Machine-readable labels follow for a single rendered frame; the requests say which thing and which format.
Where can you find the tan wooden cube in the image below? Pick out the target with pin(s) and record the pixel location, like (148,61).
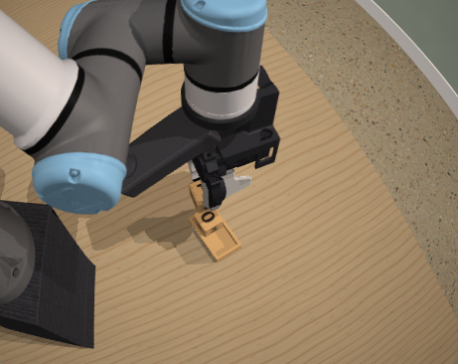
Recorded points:
(208,222)
(196,192)

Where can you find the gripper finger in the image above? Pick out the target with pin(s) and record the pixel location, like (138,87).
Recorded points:
(194,174)
(218,188)

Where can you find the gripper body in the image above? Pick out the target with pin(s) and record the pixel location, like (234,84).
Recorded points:
(246,135)

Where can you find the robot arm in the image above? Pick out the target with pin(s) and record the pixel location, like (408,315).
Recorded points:
(69,111)

